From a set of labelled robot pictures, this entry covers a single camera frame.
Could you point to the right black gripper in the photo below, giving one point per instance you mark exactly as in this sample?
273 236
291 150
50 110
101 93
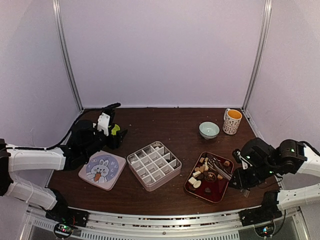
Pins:
240 182

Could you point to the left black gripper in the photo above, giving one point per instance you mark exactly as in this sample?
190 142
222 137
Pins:
115 141

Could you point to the pink compartment tin box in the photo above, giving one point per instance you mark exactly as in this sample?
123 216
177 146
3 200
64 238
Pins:
154 168

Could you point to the metal tongs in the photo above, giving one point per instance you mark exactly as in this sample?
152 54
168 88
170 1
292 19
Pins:
215 164

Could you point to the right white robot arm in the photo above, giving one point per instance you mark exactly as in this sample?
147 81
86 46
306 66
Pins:
294 157

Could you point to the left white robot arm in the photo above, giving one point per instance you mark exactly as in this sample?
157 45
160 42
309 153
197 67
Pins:
14 159

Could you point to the dark red chocolate tray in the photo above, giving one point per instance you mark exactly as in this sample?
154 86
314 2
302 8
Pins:
205 182

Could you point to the lime green bowl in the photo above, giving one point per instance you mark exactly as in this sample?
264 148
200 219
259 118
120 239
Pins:
116 128

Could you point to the bunny picture tin lid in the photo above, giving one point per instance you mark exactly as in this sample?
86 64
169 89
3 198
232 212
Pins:
103 170

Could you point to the floral mug orange inside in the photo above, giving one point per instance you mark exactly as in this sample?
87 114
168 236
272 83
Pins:
231 121

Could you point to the pale blue ceramic bowl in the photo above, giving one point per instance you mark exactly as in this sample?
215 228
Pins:
209 130

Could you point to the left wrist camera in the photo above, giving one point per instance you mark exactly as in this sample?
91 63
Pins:
104 121

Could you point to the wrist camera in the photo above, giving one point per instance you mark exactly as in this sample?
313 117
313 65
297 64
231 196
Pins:
104 121
240 159

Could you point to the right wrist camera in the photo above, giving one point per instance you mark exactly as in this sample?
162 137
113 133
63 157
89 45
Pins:
240 159

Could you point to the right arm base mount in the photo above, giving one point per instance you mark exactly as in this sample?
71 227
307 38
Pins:
262 219

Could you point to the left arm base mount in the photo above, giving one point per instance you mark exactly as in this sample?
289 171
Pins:
67 221

